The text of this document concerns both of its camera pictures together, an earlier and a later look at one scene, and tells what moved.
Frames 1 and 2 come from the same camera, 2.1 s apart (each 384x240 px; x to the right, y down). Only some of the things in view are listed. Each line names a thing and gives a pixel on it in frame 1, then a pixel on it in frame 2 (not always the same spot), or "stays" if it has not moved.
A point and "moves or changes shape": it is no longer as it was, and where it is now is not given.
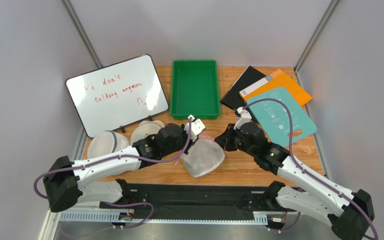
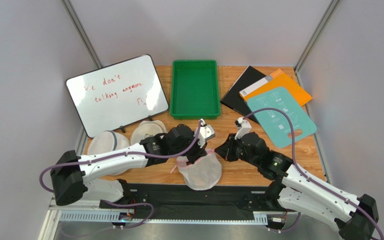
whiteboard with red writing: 117,94 stays
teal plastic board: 274,119 stays
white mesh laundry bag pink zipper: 202,156 moves or changes shape
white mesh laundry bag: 144,129 stays
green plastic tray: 195,90 stays
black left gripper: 190,142 → 199,152
